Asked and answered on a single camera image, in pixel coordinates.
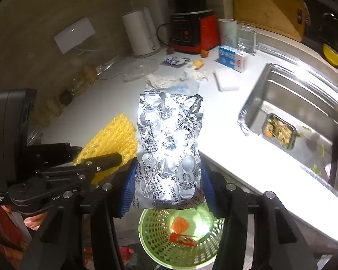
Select white printed cup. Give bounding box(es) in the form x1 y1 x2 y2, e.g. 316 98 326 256
217 18 238 47

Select white electric kettle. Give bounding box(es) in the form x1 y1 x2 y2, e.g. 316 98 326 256
122 7 161 59

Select person's left hand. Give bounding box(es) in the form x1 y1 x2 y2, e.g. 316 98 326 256
24 212 49 230

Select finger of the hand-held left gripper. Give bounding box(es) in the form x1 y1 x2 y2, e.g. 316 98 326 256
28 143 83 165
35 152 123 185

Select blue white medicine box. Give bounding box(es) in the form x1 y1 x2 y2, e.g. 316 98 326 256
218 45 240 68

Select bluish clear plastic film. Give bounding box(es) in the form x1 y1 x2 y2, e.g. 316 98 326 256
169 80 201 94

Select small white red box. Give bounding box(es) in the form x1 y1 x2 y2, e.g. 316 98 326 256
235 51 248 72

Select red scrap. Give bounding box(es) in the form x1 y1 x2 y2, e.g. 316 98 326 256
169 233 199 248

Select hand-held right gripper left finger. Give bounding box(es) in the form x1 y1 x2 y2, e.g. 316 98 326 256
20 157 139 270

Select clear plastic wrapper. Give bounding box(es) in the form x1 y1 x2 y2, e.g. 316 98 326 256
122 59 159 82

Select red black blender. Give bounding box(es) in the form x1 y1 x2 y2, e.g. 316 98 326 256
165 0 219 55

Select orange scrap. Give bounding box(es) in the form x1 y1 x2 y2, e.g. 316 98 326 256
172 216 191 234

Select yellow bowl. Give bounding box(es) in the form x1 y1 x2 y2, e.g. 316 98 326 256
322 43 338 67

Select crumpled white tissue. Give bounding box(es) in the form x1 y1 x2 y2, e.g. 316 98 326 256
145 73 178 90
180 66 209 82

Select black power cable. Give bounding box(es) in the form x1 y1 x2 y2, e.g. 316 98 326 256
157 22 172 48

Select torn blue white wrapper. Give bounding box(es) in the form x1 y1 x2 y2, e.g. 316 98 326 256
162 57 191 67

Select wooden cutting board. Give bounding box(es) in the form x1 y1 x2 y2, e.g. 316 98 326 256
231 0 311 43

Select white sponge block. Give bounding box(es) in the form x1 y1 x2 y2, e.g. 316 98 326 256
213 67 240 92

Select stainless steel sink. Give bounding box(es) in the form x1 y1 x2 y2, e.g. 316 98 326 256
237 62 338 197

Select yellow foam fruit net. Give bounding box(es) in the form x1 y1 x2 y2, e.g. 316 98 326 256
73 114 138 185

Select clear glass mug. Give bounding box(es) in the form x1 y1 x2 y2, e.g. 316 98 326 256
237 24 258 56

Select white wall socket plate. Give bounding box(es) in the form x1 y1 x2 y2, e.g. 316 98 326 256
53 17 96 54

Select silver pill blister pack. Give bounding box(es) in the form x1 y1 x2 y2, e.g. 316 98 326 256
135 90 206 210

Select green vegetable scraps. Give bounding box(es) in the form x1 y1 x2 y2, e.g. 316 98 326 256
297 126 327 175

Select green plastic basket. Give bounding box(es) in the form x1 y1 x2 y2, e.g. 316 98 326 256
138 202 226 268

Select person's left forearm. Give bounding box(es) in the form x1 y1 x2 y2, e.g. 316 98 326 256
0 205 31 269

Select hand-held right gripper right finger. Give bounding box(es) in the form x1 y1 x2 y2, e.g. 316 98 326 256
201 162 319 270

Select metal food container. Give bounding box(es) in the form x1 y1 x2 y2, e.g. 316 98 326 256
261 113 298 148

